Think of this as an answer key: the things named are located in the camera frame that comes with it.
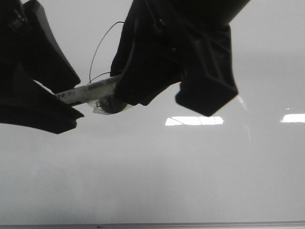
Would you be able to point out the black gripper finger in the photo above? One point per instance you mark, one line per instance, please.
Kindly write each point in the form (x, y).
(33, 70)

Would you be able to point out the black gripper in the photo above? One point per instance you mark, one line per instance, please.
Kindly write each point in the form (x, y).
(164, 42)

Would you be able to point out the white marker with black cap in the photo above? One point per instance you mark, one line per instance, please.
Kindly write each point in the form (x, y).
(98, 95)

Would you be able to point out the white glossy whiteboard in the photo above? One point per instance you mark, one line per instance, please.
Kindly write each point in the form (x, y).
(166, 163)

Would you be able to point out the grey aluminium whiteboard frame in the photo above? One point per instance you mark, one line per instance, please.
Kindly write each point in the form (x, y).
(206, 225)

